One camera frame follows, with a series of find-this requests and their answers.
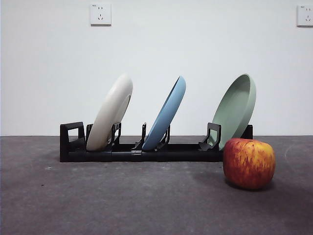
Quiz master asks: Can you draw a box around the cream yellow round plate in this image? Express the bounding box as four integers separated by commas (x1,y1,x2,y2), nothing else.
86,72,134,151

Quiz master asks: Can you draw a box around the red yellow apple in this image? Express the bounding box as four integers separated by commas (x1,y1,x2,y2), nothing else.
222,138,276,190

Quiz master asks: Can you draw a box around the blue round plate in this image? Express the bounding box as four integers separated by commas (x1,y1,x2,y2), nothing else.
141,75,186,150

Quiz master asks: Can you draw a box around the black plate rack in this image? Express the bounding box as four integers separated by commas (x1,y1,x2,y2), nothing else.
59,121,254,163

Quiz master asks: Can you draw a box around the green round plate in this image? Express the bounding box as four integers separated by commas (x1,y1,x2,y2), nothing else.
210,73,257,151

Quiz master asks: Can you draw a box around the white wall socket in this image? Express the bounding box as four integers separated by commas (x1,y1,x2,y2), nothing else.
296,4,313,27
90,3,112,26

